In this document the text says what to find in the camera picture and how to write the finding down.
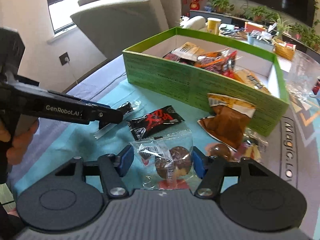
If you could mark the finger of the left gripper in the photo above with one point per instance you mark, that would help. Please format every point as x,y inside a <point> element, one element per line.
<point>94,104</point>
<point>107,116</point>

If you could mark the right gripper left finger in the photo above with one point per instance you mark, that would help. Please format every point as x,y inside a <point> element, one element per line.
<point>112,169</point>

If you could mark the black red candy packet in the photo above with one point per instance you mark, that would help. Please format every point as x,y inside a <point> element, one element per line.
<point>156,121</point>

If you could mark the yellow woven basket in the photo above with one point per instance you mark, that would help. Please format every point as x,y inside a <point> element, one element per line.
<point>284,49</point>

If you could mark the yellow tin can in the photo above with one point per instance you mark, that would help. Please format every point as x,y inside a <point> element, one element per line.
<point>213,25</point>

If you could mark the cream fabric sofa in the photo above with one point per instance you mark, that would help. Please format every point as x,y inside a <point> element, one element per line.
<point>113,25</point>

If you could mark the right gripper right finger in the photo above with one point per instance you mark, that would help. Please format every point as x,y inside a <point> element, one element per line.
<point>210,169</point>

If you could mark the orange tissue box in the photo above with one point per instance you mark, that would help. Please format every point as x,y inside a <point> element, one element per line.
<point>251,26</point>

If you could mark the blue plastic basket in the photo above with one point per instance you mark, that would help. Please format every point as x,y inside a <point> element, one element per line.
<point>261,39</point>

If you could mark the clear glass beer mug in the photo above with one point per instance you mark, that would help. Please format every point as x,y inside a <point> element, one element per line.
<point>302,76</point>

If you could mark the light blue table mat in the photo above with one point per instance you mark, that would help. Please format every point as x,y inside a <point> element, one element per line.
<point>56,142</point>

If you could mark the clear packet chocolate cookie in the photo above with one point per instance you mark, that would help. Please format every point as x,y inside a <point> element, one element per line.
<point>166,160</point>

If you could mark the green white cardboard box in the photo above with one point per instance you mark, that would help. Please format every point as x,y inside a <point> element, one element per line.
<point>146,67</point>

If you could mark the brown yellow snack packet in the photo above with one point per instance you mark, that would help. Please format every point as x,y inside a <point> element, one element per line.
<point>230,116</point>

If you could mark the orange bread snack packet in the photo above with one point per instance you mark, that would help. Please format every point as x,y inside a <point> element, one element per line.
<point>220,62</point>

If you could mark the small clear black packet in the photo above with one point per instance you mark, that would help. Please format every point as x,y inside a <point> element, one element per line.
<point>127,108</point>

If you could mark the clear packet brown ball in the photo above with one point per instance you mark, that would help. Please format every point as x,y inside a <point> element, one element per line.
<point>252,146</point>

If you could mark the person left hand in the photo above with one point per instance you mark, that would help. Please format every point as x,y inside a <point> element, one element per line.
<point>20,144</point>

